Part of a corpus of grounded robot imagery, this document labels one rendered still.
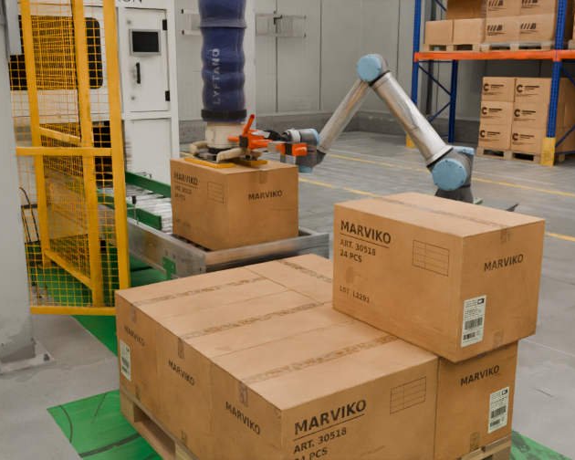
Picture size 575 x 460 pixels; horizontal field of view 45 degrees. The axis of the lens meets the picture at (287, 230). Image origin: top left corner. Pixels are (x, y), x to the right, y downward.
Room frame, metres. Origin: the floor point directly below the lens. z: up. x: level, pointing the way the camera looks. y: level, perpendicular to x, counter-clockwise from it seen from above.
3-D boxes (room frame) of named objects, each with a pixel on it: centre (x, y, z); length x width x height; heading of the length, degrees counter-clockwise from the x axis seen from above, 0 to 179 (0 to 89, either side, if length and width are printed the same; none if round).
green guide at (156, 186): (4.57, 0.74, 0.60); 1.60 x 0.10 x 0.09; 35
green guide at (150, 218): (4.27, 1.17, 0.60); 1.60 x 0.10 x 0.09; 35
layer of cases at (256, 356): (2.45, -0.05, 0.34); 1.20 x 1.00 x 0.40; 35
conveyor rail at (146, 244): (3.94, 1.02, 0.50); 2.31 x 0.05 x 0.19; 35
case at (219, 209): (3.47, 0.28, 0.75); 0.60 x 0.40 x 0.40; 35
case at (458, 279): (2.32, -0.50, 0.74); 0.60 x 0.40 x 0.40; 35
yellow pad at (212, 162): (3.41, 0.39, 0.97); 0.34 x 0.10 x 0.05; 35
